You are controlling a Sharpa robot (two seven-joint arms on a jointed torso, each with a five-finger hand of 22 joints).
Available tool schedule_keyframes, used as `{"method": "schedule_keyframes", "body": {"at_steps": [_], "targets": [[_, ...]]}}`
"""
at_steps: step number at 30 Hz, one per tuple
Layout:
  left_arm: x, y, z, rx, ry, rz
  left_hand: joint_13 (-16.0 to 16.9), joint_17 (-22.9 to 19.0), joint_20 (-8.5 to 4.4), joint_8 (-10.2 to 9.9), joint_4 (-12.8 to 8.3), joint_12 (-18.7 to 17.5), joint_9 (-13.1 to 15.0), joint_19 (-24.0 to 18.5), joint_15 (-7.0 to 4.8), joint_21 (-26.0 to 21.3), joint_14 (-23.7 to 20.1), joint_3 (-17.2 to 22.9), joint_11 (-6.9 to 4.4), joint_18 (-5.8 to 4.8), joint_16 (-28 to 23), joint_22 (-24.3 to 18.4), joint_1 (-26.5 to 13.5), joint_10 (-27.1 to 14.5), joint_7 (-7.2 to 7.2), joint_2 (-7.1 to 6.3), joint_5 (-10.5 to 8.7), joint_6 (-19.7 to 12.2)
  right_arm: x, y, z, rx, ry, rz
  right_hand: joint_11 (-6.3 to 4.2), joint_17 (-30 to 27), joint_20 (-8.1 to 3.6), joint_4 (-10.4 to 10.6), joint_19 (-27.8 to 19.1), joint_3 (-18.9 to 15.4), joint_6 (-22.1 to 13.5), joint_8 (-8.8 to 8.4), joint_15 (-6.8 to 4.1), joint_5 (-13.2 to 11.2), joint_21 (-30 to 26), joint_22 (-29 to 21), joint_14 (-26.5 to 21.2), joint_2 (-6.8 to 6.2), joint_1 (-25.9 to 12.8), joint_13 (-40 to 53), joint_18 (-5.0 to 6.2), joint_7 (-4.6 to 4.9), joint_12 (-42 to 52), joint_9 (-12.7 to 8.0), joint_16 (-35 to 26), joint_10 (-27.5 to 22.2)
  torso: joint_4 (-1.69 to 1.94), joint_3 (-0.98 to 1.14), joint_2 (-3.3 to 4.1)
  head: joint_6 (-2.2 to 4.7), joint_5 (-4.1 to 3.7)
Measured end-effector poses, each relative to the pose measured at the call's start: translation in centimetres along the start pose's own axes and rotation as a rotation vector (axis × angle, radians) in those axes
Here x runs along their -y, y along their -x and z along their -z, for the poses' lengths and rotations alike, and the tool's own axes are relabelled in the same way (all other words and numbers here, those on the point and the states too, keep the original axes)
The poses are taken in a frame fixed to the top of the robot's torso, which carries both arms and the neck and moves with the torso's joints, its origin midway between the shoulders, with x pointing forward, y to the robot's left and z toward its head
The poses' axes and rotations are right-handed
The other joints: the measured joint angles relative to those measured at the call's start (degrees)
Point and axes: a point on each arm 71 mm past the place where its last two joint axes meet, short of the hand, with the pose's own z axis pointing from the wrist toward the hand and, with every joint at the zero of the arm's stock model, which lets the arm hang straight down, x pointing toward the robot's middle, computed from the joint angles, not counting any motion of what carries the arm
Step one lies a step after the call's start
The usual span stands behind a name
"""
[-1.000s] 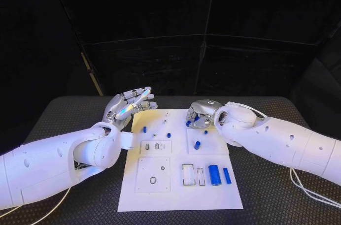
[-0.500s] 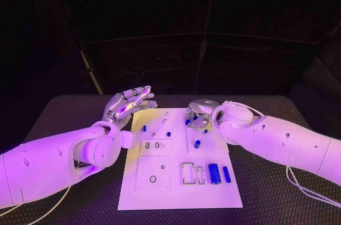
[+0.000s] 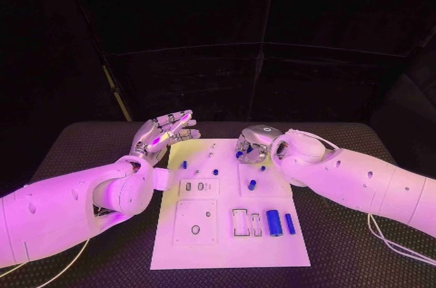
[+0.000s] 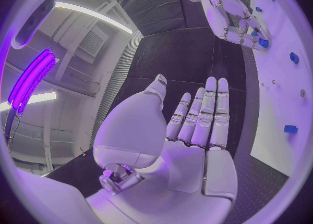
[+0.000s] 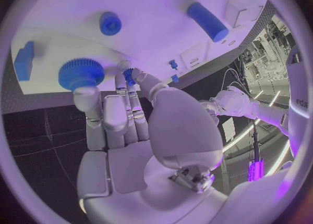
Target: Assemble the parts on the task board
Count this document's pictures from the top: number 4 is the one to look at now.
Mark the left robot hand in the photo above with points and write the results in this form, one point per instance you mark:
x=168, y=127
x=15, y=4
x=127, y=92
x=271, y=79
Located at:
x=171, y=169

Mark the blue peg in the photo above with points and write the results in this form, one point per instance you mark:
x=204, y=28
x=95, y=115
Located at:
x=254, y=32
x=258, y=9

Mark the glowing light bar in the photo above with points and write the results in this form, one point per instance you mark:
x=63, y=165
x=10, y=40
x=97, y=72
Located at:
x=31, y=79

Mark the blue block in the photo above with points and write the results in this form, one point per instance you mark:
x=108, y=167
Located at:
x=290, y=129

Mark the grey oblong camera bar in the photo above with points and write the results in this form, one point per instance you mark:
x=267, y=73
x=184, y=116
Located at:
x=34, y=20

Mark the blue plug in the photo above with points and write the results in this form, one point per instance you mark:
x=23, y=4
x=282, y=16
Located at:
x=294, y=57

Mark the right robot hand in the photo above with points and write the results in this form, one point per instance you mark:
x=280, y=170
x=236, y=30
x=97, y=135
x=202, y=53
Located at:
x=217, y=18

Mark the white task board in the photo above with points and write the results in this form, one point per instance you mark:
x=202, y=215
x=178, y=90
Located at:
x=278, y=95

